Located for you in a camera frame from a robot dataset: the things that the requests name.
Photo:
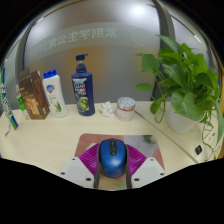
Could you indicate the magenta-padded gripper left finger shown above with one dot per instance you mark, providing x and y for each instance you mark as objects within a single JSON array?
[{"x": 84, "y": 163}]

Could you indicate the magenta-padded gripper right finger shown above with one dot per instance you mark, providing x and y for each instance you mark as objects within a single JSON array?
[{"x": 143, "y": 164}]

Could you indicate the blue computer mouse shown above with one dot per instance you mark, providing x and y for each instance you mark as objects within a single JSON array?
[{"x": 112, "y": 157}]

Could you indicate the floral print mouse pad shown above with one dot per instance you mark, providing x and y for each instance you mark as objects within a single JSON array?
[{"x": 146, "y": 146}]

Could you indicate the small black desk grommet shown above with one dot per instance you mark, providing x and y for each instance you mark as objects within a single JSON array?
[{"x": 198, "y": 149}]

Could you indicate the small white lidded jar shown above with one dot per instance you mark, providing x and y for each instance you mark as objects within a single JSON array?
[{"x": 125, "y": 108}]

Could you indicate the crumpled white tissue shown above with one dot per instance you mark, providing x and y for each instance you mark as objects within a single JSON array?
[{"x": 107, "y": 108}]

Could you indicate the dark blue pump bottle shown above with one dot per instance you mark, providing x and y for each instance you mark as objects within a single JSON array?
[{"x": 82, "y": 90}]

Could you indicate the white body wash bottle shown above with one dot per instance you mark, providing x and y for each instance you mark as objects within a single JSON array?
[{"x": 55, "y": 95}]

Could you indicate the brown snack box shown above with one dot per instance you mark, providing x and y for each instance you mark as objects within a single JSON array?
[{"x": 33, "y": 95}]

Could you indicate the potted green plant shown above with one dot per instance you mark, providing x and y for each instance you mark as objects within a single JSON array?
[{"x": 180, "y": 86}]

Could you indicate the white green shuttlecock tube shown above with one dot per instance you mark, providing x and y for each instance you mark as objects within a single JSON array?
[{"x": 7, "y": 106}]

